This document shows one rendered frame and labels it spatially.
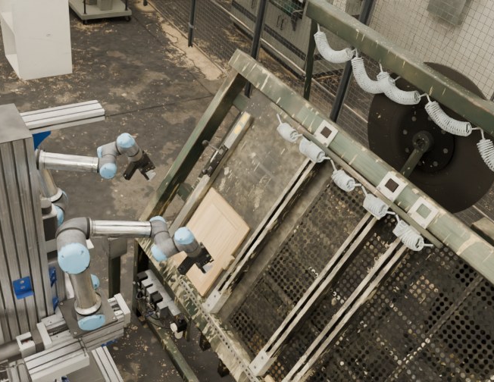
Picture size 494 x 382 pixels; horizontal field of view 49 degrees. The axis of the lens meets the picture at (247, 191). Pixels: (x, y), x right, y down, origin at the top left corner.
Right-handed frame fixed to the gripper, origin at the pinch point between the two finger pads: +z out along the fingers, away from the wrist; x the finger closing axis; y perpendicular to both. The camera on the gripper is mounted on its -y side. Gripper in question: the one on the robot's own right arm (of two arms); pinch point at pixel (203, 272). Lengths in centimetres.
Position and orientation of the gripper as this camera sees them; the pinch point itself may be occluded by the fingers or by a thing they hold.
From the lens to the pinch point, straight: 263.3
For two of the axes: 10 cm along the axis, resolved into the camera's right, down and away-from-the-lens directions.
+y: 8.1, -5.7, 1.5
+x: -5.4, -6.0, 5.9
